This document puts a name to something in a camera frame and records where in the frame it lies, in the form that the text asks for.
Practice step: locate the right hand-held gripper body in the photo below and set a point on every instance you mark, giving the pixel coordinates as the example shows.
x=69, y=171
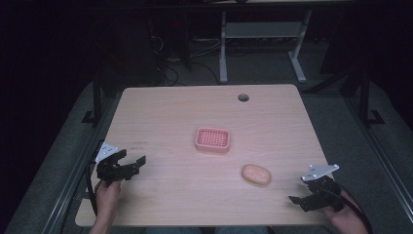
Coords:
x=324, y=191

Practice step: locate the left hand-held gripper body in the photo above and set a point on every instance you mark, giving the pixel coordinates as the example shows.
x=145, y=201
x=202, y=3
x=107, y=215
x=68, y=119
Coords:
x=109, y=171

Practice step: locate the person's left hand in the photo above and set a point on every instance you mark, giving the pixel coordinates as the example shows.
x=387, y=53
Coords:
x=108, y=195

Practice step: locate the person's right hand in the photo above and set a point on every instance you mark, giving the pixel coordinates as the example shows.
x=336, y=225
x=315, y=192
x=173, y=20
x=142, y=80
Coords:
x=341, y=217

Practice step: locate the black metal stand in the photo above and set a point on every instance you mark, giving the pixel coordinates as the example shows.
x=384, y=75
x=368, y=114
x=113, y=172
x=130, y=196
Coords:
x=365, y=97
x=96, y=97

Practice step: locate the pink soap dish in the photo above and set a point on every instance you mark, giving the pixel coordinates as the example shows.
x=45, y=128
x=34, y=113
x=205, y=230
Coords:
x=212, y=139

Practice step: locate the aluminium frame rail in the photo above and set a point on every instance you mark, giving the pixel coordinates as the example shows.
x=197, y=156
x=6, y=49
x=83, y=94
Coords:
x=76, y=172
x=383, y=156

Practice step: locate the white metal desk frame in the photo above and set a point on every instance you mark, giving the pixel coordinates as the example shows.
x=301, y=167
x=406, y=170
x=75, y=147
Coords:
x=259, y=30

